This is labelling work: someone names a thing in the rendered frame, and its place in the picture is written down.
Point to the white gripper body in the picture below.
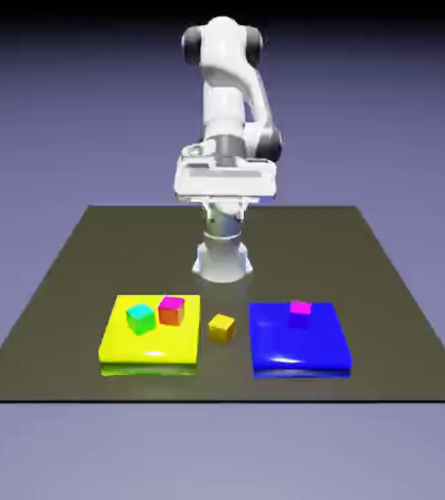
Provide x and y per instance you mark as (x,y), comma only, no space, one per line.
(225,179)

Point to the large blue box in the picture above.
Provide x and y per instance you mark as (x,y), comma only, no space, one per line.
(298,343)

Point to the small orange cube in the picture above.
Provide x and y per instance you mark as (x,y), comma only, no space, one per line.
(171,311)

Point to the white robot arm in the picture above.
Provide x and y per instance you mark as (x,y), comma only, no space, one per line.
(222,78)

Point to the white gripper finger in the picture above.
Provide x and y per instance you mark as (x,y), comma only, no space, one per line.
(207,208)
(243,209)

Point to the small blue cube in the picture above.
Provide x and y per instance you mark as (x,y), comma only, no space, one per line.
(299,315)

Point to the large yellow box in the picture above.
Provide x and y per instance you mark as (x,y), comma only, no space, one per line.
(152,336)

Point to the small green cube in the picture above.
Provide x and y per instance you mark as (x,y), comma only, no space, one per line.
(141,318)

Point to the small yellow cube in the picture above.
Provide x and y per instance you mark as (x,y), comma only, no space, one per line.
(221,329)

